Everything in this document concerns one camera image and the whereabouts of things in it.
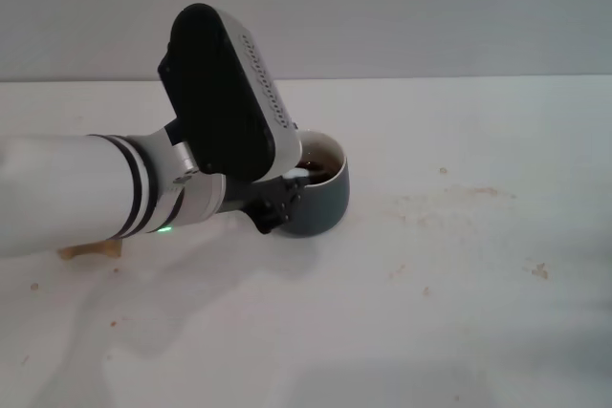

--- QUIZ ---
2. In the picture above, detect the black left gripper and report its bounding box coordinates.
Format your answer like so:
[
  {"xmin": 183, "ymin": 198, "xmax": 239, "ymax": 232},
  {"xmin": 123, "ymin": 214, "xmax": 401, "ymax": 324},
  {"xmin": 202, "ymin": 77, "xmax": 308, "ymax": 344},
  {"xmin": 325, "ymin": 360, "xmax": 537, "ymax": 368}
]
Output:
[{"xmin": 220, "ymin": 175, "xmax": 313, "ymax": 236}]

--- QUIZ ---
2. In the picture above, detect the grey ceramic cup with coffee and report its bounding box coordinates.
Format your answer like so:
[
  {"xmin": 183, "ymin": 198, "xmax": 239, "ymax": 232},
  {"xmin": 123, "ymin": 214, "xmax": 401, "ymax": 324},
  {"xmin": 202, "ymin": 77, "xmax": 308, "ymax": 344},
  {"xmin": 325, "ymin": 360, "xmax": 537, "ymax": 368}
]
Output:
[{"xmin": 275, "ymin": 129, "xmax": 351, "ymax": 238}]

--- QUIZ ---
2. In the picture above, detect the light notched wooden block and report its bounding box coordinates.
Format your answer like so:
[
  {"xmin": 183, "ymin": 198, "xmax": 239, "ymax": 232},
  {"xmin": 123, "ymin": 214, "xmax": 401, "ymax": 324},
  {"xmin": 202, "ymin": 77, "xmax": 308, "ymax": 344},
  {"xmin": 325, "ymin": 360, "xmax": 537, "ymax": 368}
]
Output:
[{"xmin": 59, "ymin": 241, "xmax": 120, "ymax": 260}]

